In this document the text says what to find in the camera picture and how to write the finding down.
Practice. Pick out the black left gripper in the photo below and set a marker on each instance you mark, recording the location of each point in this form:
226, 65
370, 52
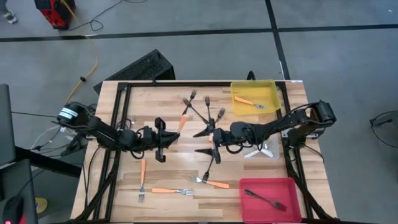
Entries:
152, 137

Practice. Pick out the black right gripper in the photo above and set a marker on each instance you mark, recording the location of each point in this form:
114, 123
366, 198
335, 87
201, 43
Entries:
222, 137

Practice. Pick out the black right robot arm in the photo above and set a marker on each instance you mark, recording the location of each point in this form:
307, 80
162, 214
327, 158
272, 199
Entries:
267, 130

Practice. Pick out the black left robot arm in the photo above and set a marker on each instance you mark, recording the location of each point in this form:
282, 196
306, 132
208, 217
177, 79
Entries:
105, 133

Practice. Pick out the silver spoon in front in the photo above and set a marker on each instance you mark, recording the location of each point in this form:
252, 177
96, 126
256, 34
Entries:
163, 190

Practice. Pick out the clear plastic bin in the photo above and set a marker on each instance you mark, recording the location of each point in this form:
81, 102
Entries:
258, 157

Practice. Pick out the yellow plastic bin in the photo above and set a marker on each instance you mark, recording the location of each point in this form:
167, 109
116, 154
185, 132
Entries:
264, 90

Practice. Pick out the red plastic bin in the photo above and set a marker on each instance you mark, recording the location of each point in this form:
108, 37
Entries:
264, 214

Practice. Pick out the black floor beam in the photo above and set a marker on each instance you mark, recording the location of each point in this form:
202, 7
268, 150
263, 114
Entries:
46, 160

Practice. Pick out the yellow floor object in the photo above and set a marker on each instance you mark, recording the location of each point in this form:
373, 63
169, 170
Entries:
42, 205

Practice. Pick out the black desk surface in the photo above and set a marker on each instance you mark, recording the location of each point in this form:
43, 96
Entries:
18, 180

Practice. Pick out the grey desk panel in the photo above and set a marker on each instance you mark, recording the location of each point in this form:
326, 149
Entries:
6, 124

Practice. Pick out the red and black tool case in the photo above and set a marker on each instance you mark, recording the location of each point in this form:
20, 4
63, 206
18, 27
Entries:
53, 17

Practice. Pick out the black computer mouse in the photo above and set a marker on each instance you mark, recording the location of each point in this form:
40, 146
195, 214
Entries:
14, 210

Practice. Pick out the person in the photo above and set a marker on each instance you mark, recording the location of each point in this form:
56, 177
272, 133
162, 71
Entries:
11, 17

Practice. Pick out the black metal table frame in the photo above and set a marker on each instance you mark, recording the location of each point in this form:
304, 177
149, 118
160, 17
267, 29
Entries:
186, 84

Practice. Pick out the black clamp mount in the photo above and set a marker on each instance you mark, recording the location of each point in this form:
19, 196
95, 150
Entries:
250, 76

